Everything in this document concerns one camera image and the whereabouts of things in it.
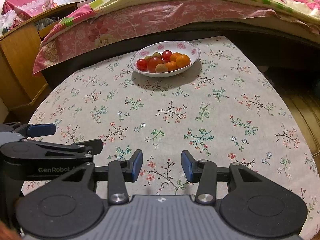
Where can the small red tomato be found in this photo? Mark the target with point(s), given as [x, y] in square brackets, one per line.
[142, 65]

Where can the dark bed frame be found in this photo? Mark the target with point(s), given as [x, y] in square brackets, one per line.
[292, 61]

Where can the dark brown longan fruit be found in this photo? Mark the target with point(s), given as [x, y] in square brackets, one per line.
[161, 68]

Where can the wooden cabinet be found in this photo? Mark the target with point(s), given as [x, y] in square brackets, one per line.
[19, 48]

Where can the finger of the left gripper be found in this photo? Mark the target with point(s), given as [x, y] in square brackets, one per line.
[48, 150]
[35, 130]

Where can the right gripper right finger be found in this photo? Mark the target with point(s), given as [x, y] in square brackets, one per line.
[204, 173]

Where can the large red tomato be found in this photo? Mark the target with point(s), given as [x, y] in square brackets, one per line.
[152, 64]

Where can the pink lace cloth cover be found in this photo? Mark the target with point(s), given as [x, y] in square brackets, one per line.
[26, 9]

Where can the floral tablecloth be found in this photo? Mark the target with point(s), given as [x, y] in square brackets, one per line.
[222, 109]

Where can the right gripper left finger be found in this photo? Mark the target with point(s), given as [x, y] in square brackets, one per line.
[120, 172]

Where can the white floral rimmed plate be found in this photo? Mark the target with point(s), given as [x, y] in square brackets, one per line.
[182, 47]

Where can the small orange mandarin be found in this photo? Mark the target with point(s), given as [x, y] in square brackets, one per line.
[171, 66]

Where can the pink floral bed sheet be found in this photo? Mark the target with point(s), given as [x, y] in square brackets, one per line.
[85, 29]

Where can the tan longan fruit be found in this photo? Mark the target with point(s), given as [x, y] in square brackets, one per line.
[156, 54]

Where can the yellow-orange mandarin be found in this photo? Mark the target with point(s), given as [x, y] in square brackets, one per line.
[182, 61]

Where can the red oval tomato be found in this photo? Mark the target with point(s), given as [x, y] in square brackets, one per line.
[166, 55]

